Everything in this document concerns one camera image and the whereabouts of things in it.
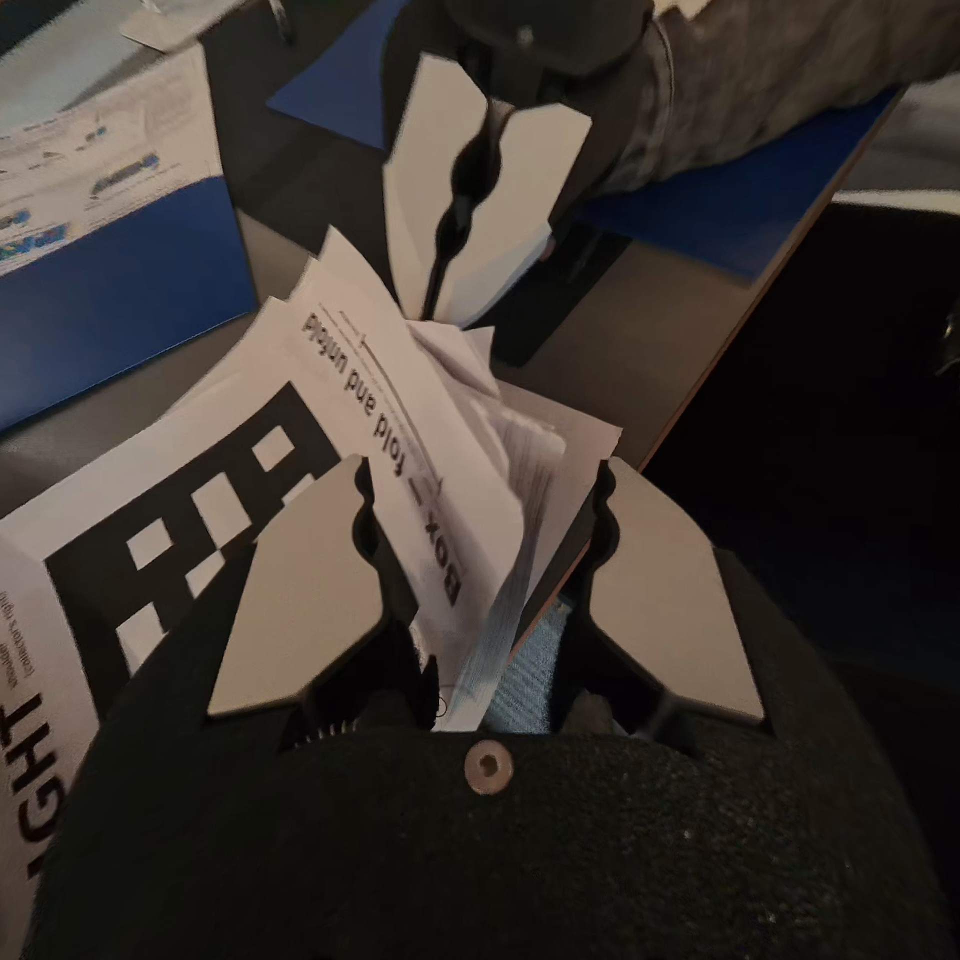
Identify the stack of printed paper sheets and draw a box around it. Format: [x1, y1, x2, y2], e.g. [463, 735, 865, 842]
[288, 225, 624, 732]

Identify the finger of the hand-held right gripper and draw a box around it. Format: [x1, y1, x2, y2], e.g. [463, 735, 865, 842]
[381, 52, 490, 318]
[433, 111, 595, 329]

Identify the printed instruction sheet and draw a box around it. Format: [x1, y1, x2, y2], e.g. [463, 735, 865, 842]
[0, 33, 226, 260]

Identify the grey desk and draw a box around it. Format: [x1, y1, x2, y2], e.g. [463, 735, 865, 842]
[0, 202, 901, 526]

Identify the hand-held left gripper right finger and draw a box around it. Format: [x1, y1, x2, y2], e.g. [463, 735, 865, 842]
[588, 456, 768, 725]

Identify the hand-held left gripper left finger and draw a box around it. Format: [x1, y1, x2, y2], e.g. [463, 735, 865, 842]
[206, 453, 395, 723]

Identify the blue cardboard box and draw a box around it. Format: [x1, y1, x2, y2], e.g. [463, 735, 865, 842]
[0, 30, 260, 435]

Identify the blue flat cardboard sheet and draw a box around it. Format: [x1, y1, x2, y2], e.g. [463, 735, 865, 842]
[266, 0, 905, 282]

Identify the marker-printed paper sheet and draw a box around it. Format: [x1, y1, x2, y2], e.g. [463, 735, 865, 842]
[0, 296, 391, 924]

